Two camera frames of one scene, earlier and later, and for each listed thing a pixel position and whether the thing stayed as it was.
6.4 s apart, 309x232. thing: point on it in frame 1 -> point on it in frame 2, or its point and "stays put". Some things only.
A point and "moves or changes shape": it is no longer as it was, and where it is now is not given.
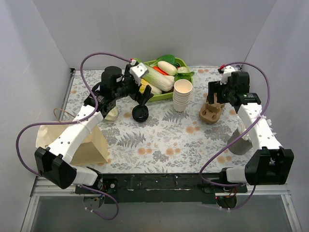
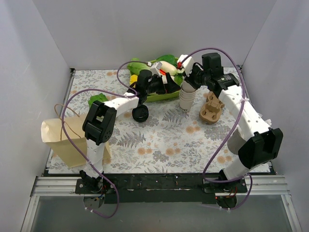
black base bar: (162, 188) stays put
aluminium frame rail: (42, 187) stays put
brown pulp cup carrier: (209, 113) stays put
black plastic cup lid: (140, 113) stays put
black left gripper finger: (148, 94) -> (171, 86)
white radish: (169, 69) stays put
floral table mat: (146, 135) stays put
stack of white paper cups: (182, 89) moves or changes shape
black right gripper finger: (219, 97) -> (195, 86)
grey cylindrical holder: (241, 146) stays put
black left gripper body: (136, 89) -> (165, 84)
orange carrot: (158, 69) stays put
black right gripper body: (213, 92) -> (190, 77)
